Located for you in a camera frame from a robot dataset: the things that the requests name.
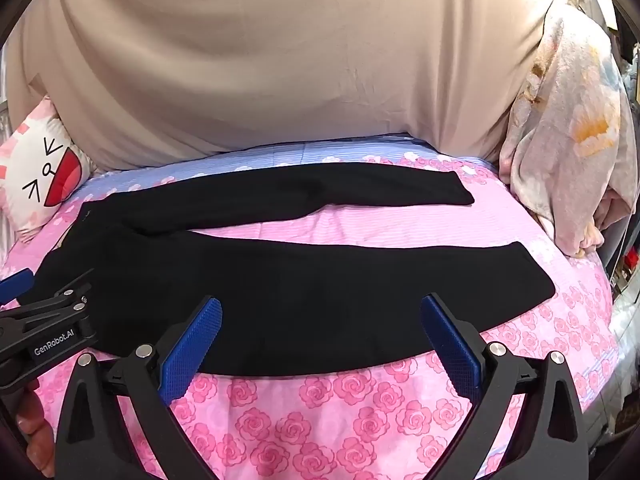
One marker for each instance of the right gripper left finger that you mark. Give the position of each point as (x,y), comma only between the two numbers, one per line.
(93,441)

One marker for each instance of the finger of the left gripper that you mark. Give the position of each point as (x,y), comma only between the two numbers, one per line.
(16,285)

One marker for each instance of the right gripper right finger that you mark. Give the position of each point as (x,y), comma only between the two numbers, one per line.
(549,439)

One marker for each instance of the black pants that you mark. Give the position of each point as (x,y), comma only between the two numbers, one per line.
(287,309)

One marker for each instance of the person's left hand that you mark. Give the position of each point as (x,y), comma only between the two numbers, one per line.
(30,419)

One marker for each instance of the white cat face pillow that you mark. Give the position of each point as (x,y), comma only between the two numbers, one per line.
(41,167)

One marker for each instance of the pink rose bedsheet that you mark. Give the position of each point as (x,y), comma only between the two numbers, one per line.
(390,421)

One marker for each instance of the beige bed headboard cover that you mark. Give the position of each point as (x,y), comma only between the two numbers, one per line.
(148,82)

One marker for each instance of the floral pink blanket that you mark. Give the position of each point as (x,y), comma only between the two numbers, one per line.
(570,153)

